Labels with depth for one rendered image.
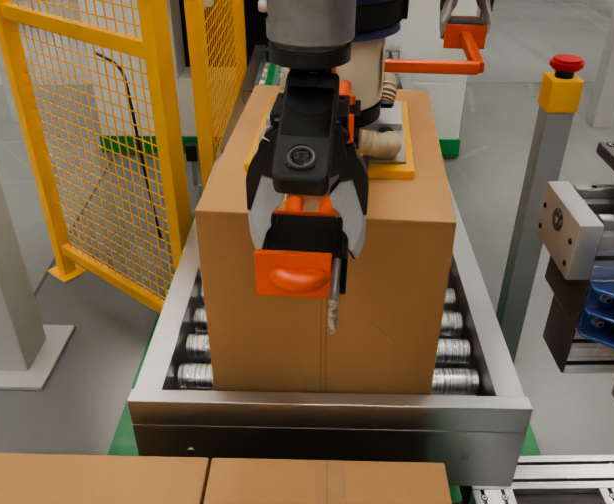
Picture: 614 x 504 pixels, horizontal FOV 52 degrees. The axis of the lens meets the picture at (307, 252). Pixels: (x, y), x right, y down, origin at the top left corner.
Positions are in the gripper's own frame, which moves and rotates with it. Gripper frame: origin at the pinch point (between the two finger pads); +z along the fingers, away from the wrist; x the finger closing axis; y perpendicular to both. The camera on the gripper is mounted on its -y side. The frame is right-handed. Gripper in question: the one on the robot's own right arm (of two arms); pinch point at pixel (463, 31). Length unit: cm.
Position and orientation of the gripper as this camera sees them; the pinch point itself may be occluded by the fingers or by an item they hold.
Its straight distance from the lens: 148.8
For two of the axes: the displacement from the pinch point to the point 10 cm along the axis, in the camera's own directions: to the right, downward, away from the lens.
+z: 0.0, 8.3, 5.5
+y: -0.9, 5.5, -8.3
